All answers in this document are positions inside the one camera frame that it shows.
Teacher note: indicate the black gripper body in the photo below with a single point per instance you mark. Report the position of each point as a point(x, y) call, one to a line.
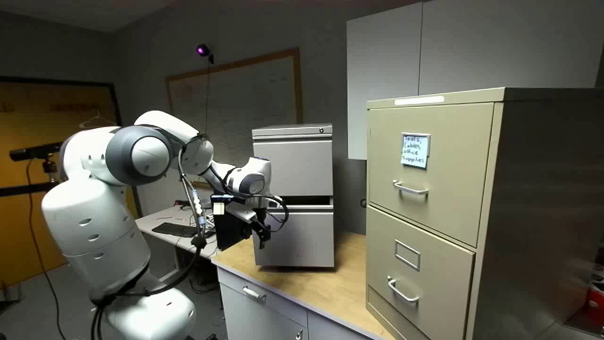
point(231, 226)

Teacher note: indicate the gray file cabinet bottom drawer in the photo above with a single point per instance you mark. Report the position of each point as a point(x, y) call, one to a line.
point(300, 238)

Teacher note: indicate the gray file cabinet drawer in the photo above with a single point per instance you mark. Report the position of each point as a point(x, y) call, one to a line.
point(295, 166)
point(300, 238)

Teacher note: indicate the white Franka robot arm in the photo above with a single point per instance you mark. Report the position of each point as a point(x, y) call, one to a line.
point(95, 219)

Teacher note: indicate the small silver drawer pull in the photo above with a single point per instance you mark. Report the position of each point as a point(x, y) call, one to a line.
point(253, 292)

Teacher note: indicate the gray file cabinet top drawer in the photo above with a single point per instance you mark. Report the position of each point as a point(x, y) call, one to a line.
point(295, 166)

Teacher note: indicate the small gray file cabinet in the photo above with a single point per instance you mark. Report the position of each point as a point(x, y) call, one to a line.
point(295, 162)

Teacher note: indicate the gray desk drawer unit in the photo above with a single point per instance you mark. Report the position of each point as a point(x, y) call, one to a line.
point(265, 311)

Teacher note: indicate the beige cabinet drawer with label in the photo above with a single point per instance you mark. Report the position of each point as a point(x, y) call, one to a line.
point(434, 189)

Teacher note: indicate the beige cabinet drawer without label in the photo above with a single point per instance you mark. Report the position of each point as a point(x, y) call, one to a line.
point(434, 294)

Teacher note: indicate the large beige file cabinet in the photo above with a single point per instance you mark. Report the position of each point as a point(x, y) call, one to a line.
point(502, 207)

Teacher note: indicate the black flat pad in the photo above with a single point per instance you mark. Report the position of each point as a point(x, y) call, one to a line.
point(176, 228)

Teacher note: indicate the wood framed whiteboard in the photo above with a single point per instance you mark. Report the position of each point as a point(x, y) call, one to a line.
point(251, 94)

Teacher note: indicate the empty metal label holder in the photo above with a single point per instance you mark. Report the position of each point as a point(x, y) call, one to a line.
point(406, 255)

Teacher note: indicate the white paper label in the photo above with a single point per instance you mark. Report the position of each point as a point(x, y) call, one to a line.
point(416, 149)

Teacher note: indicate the orange door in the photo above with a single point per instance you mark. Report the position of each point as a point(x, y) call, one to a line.
point(31, 189)

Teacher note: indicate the red object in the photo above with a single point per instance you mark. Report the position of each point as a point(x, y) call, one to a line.
point(597, 298)

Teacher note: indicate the camera with purple light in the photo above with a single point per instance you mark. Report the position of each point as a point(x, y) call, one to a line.
point(204, 51)

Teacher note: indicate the black camera on stand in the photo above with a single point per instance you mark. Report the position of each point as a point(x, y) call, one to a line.
point(34, 151)

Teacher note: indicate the white wall cabinet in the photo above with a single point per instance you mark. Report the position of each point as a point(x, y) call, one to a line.
point(465, 49)

